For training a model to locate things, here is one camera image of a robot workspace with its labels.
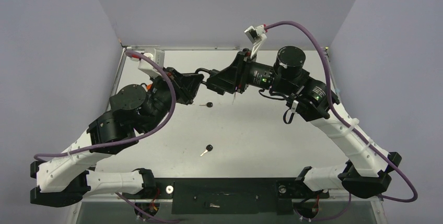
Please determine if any key on base plate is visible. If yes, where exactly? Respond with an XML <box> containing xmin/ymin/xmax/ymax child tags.
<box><xmin>203</xmin><ymin>202</ymin><xmax>220</xmax><ymax>208</ymax></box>

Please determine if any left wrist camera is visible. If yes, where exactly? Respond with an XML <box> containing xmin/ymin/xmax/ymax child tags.
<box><xmin>137</xmin><ymin>48</ymin><xmax>166</xmax><ymax>78</ymax></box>

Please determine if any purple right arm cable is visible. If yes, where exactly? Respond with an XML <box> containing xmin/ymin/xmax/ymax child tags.
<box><xmin>264</xmin><ymin>20</ymin><xmax>418</xmax><ymax>204</ymax></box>

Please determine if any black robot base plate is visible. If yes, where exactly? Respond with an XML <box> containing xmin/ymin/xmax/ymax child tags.
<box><xmin>124</xmin><ymin>178</ymin><xmax>330</xmax><ymax>215</ymax></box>

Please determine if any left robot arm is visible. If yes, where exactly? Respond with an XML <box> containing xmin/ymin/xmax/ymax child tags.
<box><xmin>30</xmin><ymin>67</ymin><xmax>204</xmax><ymax>207</ymax></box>

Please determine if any aluminium table edge rail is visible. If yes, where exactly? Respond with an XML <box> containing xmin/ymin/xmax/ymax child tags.
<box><xmin>123</xmin><ymin>45</ymin><xmax>316</xmax><ymax>51</ymax></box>

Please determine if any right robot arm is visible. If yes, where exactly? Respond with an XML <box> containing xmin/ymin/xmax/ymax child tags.
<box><xmin>206</xmin><ymin>46</ymin><xmax>401</xmax><ymax>198</ymax></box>

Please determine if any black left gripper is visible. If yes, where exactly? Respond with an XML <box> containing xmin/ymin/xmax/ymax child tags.
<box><xmin>148</xmin><ymin>70</ymin><xmax>209</xmax><ymax>138</ymax></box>

